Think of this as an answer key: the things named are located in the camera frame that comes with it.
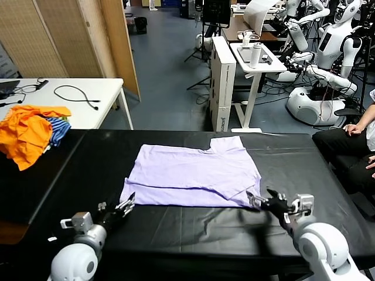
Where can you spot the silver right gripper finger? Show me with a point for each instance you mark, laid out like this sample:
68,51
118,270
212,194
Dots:
256,200
278,197

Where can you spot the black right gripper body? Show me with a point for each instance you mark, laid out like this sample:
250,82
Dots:
279,210

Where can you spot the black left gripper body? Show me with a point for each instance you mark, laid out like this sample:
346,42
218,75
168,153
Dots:
109,219

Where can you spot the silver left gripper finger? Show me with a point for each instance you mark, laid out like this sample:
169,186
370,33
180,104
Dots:
127,205
102,206

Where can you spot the lavender t-shirt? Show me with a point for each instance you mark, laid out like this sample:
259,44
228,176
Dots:
190,169

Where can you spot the white humanoid robot raised arm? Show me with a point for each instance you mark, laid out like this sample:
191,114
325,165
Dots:
299,35

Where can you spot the bare forearm of seated person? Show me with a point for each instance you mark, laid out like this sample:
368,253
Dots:
367,117

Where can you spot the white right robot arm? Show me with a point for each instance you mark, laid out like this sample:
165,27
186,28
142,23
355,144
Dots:
319,246

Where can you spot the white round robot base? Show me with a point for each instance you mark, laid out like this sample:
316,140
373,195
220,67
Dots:
202,41

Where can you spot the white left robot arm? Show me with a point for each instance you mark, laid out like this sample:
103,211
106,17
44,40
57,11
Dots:
76,260

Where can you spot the walking person white clothes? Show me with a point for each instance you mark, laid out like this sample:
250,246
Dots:
153,5

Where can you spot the bare hand of seated person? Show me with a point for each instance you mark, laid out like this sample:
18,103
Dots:
354,129
372,162

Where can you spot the black plastic table cover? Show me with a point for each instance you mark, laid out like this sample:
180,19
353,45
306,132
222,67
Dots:
293,175

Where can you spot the small white tag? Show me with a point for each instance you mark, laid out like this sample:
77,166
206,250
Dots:
52,239

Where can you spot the seated person black trousers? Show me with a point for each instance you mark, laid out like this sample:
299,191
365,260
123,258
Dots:
337,143

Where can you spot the black padded side table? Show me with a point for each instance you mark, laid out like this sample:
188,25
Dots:
23,190

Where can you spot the blue striped garment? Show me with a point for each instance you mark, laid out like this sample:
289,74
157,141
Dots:
60,130

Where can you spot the white standing desk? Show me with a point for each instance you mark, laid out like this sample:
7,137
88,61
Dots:
252,96

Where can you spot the orange garment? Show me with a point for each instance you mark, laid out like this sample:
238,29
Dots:
23,134

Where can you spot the black office chair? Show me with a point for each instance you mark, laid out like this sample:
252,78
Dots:
347,112

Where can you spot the tall white cardboard box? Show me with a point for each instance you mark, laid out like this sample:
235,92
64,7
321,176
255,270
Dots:
227,87

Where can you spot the white table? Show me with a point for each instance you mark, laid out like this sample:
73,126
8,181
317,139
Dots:
108,87

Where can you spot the white water bottle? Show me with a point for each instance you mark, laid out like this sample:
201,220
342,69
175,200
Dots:
255,55

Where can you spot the gray tablet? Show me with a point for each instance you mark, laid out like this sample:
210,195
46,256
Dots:
244,54

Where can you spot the black pole stand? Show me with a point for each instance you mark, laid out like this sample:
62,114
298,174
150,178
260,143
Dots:
364,73

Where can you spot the black laptop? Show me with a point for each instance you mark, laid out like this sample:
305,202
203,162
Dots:
7,87

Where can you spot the white humanoid robot on base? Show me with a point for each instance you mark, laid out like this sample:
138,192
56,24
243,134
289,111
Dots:
331,44

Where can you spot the black tripod stand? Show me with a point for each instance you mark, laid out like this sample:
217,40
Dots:
202,44

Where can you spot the brown wooden desk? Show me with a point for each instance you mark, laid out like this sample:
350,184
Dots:
234,32

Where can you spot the gray printed board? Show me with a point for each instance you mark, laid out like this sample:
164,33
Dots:
7,63

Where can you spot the wooden folding screen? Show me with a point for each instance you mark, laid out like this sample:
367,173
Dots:
58,38

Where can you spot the black waste bin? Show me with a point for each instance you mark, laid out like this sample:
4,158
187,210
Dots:
141,25

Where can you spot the white curved panel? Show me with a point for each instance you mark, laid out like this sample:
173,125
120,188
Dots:
256,17

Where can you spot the black monitor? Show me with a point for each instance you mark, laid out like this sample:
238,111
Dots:
216,11

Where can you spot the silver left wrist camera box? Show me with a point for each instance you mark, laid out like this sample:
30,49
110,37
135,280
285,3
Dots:
80,221

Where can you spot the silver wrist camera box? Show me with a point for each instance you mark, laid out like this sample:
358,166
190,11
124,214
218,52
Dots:
80,221
304,203

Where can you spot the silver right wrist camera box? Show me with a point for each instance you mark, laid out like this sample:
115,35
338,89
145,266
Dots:
304,203

